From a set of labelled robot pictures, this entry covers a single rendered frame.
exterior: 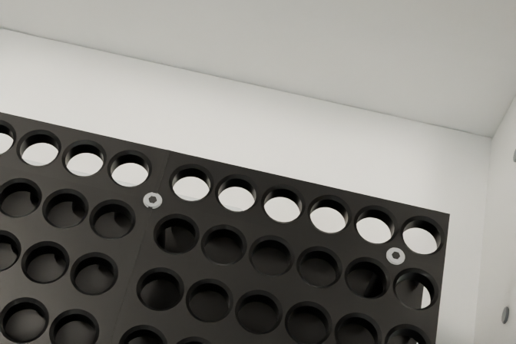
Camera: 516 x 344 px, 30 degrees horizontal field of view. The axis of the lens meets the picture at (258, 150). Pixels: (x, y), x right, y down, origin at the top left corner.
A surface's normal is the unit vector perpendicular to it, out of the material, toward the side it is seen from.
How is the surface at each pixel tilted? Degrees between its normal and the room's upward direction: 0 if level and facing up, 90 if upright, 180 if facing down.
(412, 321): 0
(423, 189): 0
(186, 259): 0
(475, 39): 90
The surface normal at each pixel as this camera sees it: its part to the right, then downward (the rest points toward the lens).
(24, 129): 0.09, -0.54
